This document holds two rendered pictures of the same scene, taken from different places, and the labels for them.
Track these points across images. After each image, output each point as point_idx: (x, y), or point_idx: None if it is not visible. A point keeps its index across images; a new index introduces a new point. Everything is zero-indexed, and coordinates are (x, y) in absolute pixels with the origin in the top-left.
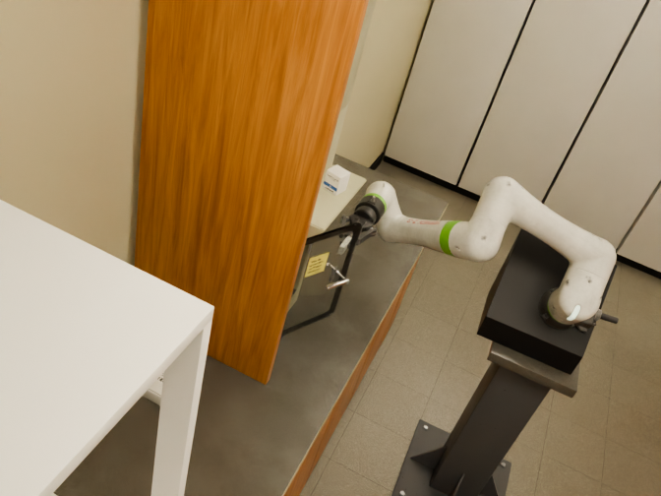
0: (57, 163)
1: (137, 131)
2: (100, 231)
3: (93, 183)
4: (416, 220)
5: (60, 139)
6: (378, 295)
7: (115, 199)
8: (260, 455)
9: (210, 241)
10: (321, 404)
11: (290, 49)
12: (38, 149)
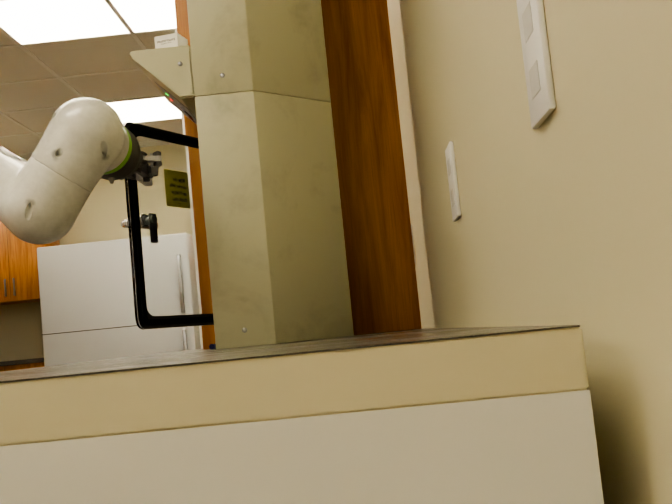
0: (397, 66)
1: (404, 43)
2: (412, 163)
3: (404, 97)
4: (2, 146)
5: (395, 43)
6: (41, 367)
7: (410, 126)
8: (180, 351)
9: None
10: (124, 357)
11: None
12: (394, 50)
